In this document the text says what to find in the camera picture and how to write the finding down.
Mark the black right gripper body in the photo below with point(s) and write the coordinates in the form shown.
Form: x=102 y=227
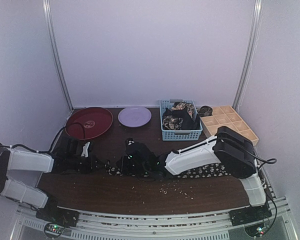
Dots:
x=123 y=166

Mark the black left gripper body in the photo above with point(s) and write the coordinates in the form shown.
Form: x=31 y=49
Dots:
x=85 y=167

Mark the black skull pattern tie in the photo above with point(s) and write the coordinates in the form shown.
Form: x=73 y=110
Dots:
x=205 y=171

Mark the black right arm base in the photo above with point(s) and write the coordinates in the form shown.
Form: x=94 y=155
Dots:
x=249 y=214

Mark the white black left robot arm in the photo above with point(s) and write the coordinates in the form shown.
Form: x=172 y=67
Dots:
x=21 y=168

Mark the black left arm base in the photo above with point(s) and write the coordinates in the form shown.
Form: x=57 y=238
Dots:
x=59 y=216

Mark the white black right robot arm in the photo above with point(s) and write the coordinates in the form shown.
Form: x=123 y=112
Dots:
x=226 y=148

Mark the blue perforated plastic basket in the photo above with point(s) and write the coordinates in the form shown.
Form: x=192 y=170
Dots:
x=178 y=135

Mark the dark red round tray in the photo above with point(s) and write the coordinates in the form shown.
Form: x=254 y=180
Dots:
x=89 y=123

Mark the lavender round plate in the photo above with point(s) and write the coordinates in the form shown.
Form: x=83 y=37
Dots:
x=134 y=116

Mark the plain black tie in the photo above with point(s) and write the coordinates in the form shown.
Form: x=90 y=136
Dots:
x=179 y=120

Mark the orange paisley patterned tie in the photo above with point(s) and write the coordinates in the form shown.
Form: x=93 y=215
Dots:
x=182 y=107

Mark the left green circuit board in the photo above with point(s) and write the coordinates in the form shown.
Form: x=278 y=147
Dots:
x=52 y=230

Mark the green circuit board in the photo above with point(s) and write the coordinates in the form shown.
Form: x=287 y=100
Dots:
x=52 y=230
x=257 y=230

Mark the rolled dark patterned tie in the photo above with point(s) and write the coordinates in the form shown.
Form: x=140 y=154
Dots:
x=205 y=111

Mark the wooden compartment organizer box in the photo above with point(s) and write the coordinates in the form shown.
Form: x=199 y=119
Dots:
x=227 y=116

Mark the right green circuit board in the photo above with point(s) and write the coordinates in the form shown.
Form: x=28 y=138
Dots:
x=257 y=230

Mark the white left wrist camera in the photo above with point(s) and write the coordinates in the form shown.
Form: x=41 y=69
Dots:
x=85 y=150

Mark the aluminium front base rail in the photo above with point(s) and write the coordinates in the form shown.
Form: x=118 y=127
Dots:
x=214 y=225

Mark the left aluminium frame post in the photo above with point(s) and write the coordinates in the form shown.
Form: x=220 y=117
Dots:
x=55 y=53

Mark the aluminium frame post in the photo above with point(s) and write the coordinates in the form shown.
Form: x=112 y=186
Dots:
x=247 y=64
x=55 y=53

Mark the right aluminium frame post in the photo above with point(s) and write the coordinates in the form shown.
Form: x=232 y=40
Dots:
x=247 y=64

